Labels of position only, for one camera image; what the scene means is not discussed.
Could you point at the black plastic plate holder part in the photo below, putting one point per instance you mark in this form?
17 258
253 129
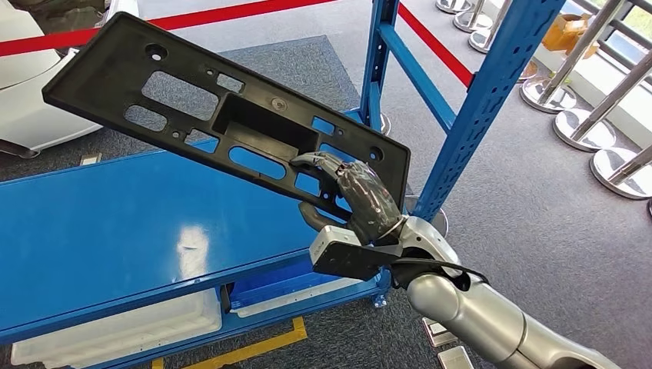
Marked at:
102 76

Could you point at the black bracket part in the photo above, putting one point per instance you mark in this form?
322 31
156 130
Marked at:
226 300

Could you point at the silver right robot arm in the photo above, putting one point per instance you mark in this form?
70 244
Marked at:
484 316

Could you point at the white car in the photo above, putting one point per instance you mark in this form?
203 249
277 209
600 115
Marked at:
25 112

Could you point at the blue plastic bin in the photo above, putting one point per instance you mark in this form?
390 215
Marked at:
275 285

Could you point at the chrome stanchion black cap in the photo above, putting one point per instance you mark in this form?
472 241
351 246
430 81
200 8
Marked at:
440 221

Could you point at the white plastic tray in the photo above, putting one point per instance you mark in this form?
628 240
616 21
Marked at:
127 331

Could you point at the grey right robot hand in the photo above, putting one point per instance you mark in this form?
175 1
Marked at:
369 203

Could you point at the blue metal shelf rack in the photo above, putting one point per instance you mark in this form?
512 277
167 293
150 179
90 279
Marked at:
102 229

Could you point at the yellow floor tape marking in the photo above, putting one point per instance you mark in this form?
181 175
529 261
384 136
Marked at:
254 349

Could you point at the white plastic bin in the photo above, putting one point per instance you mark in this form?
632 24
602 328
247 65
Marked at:
285 303

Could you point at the orange cardboard box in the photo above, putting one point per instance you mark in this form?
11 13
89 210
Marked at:
560 33

